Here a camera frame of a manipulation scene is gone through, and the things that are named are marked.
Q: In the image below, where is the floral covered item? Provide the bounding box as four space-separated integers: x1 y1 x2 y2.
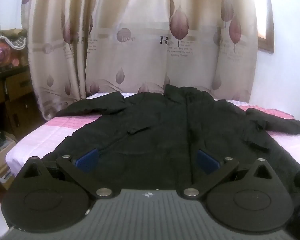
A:
0 29 28 76

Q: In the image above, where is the beige leaf print curtain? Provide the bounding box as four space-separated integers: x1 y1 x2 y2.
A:
21 0 271 121

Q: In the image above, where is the brown wooden cabinet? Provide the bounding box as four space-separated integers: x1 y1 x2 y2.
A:
4 99 42 138

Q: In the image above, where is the bed with pink white sheet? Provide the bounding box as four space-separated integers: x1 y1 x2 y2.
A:
5 92 300 180

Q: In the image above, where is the white open box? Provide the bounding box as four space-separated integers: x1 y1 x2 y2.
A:
0 139 17 183

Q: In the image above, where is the black padded jacket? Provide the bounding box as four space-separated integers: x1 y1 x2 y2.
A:
41 84 300 213

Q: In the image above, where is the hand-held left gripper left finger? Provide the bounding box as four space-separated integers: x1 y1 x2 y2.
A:
21 148 120 200

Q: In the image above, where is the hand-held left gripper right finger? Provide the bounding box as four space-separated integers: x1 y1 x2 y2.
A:
182 149 278 200

